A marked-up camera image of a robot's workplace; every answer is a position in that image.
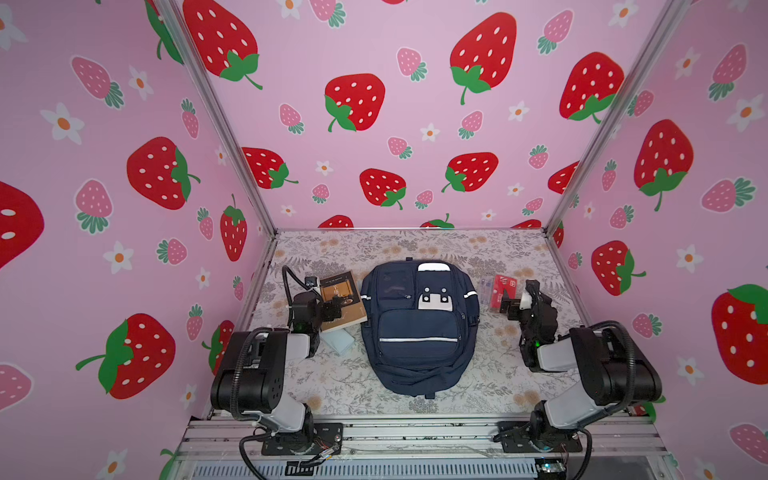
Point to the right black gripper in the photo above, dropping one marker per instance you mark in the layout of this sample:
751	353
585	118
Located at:
519	306

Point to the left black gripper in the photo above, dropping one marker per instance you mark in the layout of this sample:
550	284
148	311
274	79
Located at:
330	308

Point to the brown black scroll book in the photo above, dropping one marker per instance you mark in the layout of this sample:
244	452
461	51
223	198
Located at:
353	311

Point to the navy blue student backpack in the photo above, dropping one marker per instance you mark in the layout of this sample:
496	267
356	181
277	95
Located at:
421	327

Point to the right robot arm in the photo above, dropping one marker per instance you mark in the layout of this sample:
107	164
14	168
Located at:
613	372

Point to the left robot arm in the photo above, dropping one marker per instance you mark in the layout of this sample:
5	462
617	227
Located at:
249	383

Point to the red card pack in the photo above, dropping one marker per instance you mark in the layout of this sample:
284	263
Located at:
497	302

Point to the light blue pencil case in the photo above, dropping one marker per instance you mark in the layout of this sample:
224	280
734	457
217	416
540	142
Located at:
340	341

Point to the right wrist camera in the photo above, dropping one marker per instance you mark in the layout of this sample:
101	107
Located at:
531	296

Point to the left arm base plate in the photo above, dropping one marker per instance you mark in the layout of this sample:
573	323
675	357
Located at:
309	441

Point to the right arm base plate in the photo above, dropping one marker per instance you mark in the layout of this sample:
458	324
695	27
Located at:
525	437

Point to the aluminium front rail frame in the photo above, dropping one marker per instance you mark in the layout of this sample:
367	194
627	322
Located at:
441	446

